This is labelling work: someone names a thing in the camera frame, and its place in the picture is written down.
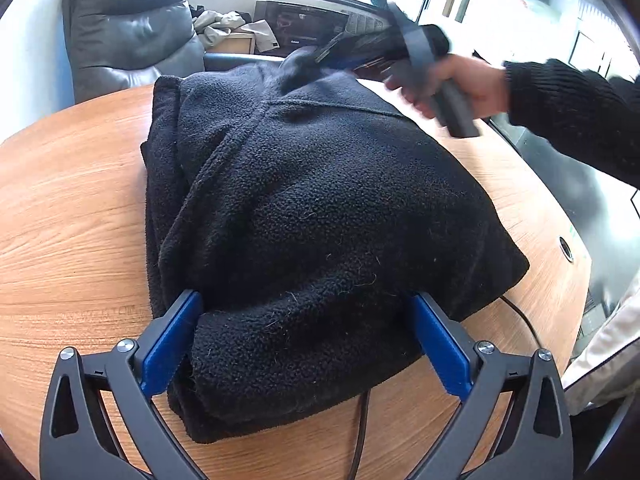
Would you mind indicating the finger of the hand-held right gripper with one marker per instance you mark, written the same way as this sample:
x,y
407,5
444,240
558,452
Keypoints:
x,y
332,52

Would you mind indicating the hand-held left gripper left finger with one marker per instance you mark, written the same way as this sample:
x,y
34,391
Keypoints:
x,y
167,345

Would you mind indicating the grey leather armchair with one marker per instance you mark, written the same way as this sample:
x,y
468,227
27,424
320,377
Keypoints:
x,y
125,25

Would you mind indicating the person's right forearm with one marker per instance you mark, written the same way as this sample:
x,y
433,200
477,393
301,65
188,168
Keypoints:
x,y
575,105

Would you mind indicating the beige clothes pile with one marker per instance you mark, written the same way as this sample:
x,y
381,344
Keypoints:
x,y
225,25

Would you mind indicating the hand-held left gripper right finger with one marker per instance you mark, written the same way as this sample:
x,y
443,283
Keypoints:
x,y
445,355

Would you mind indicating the white garment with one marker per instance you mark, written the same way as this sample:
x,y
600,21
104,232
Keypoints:
x,y
607,350

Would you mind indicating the person's right hand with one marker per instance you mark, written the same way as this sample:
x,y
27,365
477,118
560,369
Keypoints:
x,y
480,85

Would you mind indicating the black fleece jacket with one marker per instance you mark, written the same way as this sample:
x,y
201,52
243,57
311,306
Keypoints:
x,y
320,220

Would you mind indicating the light wooden cabinet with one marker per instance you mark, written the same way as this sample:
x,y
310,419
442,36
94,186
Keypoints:
x,y
235,44

